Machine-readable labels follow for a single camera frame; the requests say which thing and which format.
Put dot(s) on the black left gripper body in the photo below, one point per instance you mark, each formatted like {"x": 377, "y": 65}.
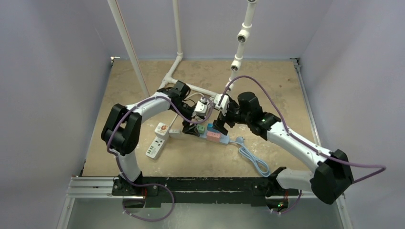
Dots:
{"x": 187, "y": 113}

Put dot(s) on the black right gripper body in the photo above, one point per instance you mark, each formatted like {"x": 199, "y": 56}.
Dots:
{"x": 223, "y": 117}

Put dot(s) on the green plug adapter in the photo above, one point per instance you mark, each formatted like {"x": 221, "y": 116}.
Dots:
{"x": 200, "y": 129}

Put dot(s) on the pink cube adapter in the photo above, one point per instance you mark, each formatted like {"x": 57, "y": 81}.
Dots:
{"x": 213, "y": 136}

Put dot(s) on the light blue power strip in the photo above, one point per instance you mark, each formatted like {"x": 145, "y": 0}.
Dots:
{"x": 225, "y": 139}

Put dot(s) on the white USB power strip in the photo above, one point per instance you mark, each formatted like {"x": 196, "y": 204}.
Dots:
{"x": 156, "y": 147}

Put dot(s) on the blue plug adapter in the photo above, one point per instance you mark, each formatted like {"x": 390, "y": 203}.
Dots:
{"x": 211, "y": 128}

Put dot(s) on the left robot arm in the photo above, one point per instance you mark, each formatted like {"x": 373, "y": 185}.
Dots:
{"x": 122, "y": 129}

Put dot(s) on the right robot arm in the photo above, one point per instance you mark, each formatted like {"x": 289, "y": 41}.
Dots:
{"x": 329, "y": 173}

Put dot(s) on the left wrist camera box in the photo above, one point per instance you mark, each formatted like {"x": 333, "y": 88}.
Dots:
{"x": 201, "y": 109}

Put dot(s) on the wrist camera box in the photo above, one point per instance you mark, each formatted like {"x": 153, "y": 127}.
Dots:
{"x": 221, "y": 102}
{"x": 201, "y": 109}

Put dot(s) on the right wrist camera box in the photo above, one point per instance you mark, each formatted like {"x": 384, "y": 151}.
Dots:
{"x": 221, "y": 102}

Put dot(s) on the white PVC pipe frame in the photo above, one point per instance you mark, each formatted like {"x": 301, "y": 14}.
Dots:
{"x": 235, "y": 66}

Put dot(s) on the aluminium rail right table edge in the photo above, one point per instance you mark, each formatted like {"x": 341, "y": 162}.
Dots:
{"x": 311, "y": 120}

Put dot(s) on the aluminium front rail frame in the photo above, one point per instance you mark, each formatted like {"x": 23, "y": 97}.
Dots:
{"x": 89, "y": 204}

